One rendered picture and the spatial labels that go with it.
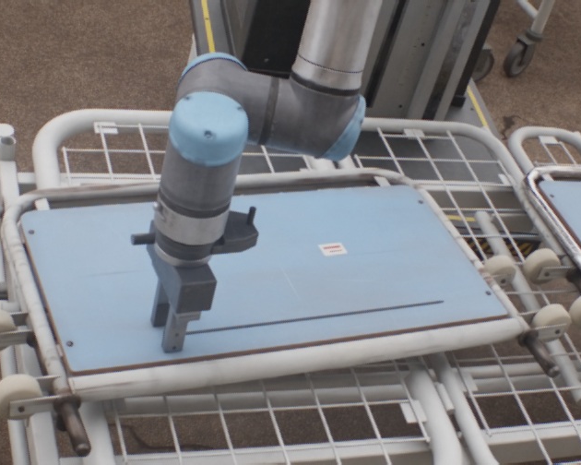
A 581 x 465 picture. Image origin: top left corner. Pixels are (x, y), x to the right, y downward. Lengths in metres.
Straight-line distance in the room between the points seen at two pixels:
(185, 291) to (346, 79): 0.33
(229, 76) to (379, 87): 1.08
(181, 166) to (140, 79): 1.74
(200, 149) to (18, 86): 1.68
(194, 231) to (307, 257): 0.40
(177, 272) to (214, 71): 0.25
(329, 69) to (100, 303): 0.46
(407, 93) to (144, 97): 0.79
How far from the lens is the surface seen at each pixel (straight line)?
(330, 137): 1.41
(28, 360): 1.61
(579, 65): 3.87
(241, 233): 1.41
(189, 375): 1.47
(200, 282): 1.38
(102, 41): 3.16
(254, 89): 1.40
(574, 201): 2.08
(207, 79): 1.39
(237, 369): 1.50
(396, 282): 1.72
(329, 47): 1.37
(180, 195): 1.32
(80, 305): 1.54
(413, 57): 2.43
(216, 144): 1.28
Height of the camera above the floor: 1.65
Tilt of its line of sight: 39 degrees down
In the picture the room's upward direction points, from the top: 18 degrees clockwise
